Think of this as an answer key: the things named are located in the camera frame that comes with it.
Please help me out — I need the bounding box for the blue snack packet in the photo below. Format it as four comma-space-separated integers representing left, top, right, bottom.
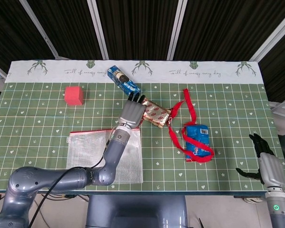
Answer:
182, 123, 213, 162

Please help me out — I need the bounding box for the red foam cube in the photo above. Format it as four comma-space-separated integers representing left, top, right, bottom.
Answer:
64, 86, 85, 106

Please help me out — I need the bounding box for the white aluminium frame post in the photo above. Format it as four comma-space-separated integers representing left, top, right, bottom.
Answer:
19, 0, 62, 60
166, 0, 188, 60
249, 9, 285, 63
86, 0, 109, 60

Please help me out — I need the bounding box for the gold foil snack package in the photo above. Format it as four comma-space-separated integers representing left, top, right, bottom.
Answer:
142, 99, 173, 129

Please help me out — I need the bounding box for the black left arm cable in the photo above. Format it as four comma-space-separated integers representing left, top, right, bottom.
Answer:
28, 125, 117, 228

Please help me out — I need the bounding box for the red ribbon lanyard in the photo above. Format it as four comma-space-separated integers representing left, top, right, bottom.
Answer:
168, 88, 215, 164

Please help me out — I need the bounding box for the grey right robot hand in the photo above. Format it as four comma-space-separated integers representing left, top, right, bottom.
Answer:
236, 133, 285, 188

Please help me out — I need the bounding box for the grey robot torso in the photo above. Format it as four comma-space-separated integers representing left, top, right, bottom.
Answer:
86, 195, 188, 228

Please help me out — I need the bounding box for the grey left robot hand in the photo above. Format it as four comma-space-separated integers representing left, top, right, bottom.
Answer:
118, 92, 148, 129

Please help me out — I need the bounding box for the blue cardboard box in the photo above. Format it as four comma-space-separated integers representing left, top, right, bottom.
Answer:
106, 66, 142, 97

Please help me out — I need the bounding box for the green grid tablecloth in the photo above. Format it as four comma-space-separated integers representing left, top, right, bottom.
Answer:
0, 59, 285, 192

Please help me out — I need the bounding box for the clear mesh zipper pouch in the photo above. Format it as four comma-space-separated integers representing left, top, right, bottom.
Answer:
66, 128, 144, 185

